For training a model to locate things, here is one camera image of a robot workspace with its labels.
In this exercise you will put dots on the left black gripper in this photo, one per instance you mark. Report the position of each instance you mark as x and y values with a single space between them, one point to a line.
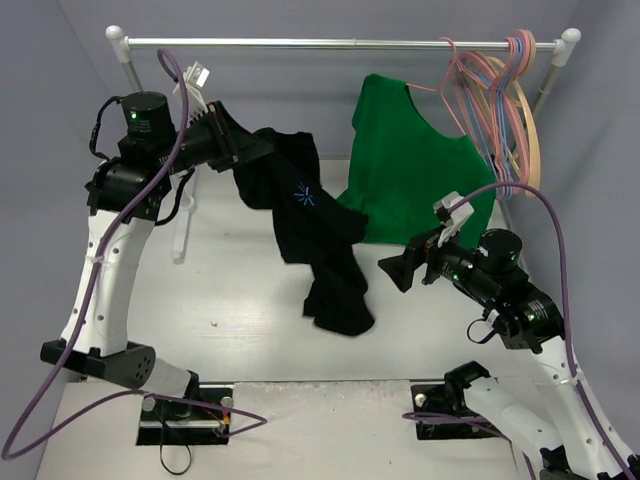
226 138

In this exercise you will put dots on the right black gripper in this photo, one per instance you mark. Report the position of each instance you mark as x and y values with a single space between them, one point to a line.
426 265

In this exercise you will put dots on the black t shirt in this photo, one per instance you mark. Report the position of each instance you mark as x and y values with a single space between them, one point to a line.
311 227

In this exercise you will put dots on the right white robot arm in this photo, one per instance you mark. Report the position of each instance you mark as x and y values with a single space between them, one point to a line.
577 442

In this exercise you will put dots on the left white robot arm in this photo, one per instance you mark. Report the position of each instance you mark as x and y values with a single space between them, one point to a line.
124 199

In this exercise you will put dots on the green t shirt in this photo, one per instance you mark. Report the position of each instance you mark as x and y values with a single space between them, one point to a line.
400 165

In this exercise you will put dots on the pink hanger holding green shirt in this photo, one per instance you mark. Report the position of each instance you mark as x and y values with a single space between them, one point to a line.
440 80

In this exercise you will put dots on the bunch of coloured hangers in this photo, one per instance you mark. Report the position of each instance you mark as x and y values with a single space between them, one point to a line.
493 109

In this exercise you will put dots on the metal clothes rack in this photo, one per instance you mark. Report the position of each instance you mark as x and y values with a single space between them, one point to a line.
122 44

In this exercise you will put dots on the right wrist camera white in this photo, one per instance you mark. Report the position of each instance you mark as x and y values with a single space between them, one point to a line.
453 211

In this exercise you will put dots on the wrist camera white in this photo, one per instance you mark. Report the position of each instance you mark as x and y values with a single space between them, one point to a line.
453 211
195 77

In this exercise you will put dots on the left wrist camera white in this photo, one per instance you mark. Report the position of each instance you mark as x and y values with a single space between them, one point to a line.
195 77

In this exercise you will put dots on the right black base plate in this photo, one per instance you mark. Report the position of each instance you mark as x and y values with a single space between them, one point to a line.
435 420

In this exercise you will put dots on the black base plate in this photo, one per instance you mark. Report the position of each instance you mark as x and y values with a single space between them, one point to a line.
169 423
435 420

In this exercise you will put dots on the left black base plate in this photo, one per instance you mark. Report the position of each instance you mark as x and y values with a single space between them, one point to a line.
169 423

